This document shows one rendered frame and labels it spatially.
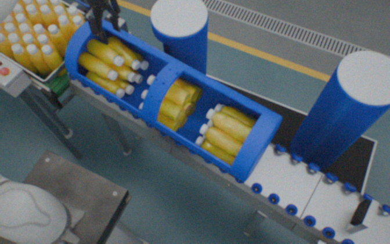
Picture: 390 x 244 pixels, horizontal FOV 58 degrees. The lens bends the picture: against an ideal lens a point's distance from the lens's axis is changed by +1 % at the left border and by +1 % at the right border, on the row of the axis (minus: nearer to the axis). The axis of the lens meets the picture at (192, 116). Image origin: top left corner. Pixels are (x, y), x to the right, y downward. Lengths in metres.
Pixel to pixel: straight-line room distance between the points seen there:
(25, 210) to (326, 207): 1.07
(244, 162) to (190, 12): 0.85
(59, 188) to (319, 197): 0.99
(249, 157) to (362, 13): 2.45
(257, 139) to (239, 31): 1.96
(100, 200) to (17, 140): 1.62
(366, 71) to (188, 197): 1.34
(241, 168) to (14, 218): 0.71
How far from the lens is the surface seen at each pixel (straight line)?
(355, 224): 1.44
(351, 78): 1.67
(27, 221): 1.10
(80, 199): 1.33
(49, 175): 1.40
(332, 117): 1.79
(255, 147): 1.21
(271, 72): 2.86
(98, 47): 1.55
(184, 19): 1.75
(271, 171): 1.50
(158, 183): 2.44
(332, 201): 1.53
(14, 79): 1.67
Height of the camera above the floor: 2.33
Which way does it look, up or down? 63 degrees down
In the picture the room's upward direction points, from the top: 2 degrees counter-clockwise
